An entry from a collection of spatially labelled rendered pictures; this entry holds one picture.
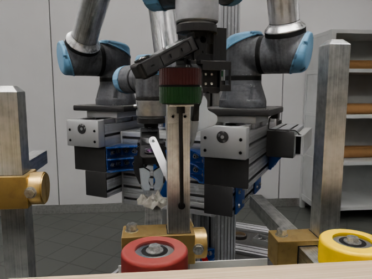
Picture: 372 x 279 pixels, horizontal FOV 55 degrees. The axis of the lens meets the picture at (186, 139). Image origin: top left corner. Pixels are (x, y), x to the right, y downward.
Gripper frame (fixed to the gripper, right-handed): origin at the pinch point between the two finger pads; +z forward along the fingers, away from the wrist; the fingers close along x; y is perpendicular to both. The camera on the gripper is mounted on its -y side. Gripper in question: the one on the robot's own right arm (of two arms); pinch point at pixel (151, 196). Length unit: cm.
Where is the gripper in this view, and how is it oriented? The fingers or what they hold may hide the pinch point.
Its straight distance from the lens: 92.5
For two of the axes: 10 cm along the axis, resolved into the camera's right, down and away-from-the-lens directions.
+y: -1.0, -1.4, 9.9
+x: -9.9, 0.1, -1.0
